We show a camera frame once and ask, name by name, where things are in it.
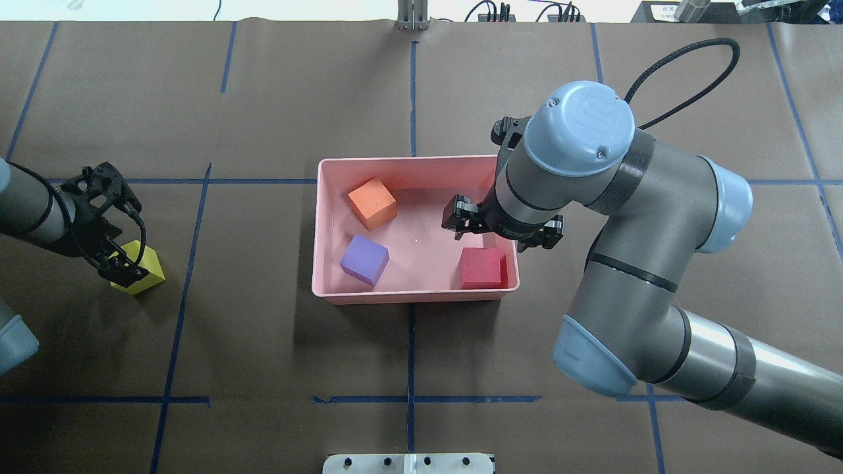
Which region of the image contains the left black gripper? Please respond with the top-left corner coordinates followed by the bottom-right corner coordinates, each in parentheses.
top-left (55, 161), bottom-right (150, 287)

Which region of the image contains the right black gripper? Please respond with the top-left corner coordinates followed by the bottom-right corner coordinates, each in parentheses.
top-left (441, 116), bottom-right (564, 253)

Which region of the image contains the yellow foam block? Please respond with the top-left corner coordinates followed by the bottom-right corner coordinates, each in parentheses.
top-left (109, 240), bottom-right (166, 295)

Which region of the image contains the red foam block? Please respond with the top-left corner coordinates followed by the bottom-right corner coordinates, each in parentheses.
top-left (458, 247), bottom-right (508, 290)

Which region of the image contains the orange foam block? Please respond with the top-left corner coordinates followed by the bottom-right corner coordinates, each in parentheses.
top-left (347, 178), bottom-right (398, 231)

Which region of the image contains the purple foam block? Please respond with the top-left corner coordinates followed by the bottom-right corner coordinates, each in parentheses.
top-left (339, 234), bottom-right (391, 287)

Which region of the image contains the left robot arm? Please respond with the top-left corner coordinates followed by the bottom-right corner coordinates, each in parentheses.
top-left (1, 162), bottom-right (165, 294)

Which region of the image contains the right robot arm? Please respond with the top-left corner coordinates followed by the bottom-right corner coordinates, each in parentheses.
top-left (441, 81), bottom-right (842, 458)

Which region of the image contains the pink plastic bin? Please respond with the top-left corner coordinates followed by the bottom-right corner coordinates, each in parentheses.
top-left (312, 155), bottom-right (519, 304)

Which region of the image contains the metal cylinder weight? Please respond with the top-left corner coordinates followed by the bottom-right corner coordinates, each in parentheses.
top-left (672, 0), bottom-right (711, 24)

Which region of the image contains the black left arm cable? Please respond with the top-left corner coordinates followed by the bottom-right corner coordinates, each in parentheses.
top-left (7, 161), bottom-right (149, 271)

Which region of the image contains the aluminium frame post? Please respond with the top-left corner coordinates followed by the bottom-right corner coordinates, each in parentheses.
top-left (395, 0), bottom-right (429, 31)

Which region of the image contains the white camera mast post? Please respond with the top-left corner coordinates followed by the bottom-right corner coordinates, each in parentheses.
top-left (322, 452), bottom-right (497, 473)

